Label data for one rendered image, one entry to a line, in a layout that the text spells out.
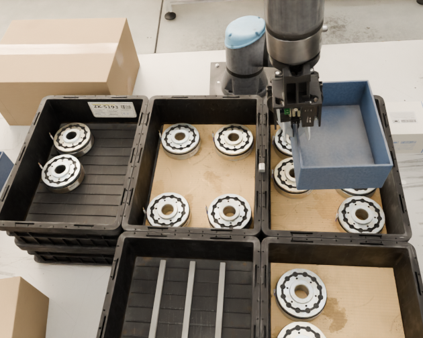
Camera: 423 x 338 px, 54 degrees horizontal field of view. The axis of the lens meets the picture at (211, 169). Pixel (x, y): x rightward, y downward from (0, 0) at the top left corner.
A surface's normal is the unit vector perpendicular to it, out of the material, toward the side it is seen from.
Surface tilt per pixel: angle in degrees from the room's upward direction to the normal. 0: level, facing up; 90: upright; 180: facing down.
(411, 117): 0
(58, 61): 0
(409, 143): 90
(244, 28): 7
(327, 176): 90
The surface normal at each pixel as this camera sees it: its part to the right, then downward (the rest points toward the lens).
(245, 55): -0.17, 0.76
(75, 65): -0.08, -0.57
